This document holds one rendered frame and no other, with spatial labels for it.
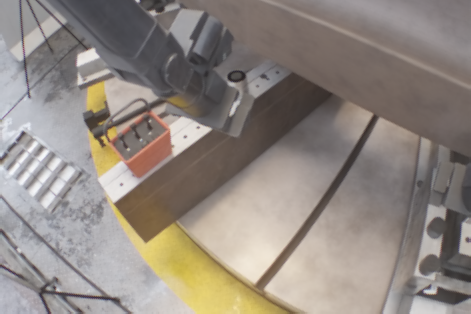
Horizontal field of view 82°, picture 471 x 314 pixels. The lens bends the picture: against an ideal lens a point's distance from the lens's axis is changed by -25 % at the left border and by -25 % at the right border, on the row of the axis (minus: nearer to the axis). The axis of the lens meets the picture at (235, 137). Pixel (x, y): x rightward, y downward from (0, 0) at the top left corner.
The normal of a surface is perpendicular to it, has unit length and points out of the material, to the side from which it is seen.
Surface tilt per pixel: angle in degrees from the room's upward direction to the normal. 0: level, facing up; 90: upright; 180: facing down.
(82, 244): 0
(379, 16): 50
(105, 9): 91
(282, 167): 0
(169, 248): 0
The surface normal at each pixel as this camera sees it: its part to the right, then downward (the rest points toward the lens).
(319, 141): -0.09, -0.63
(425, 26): -0.52, 0.21
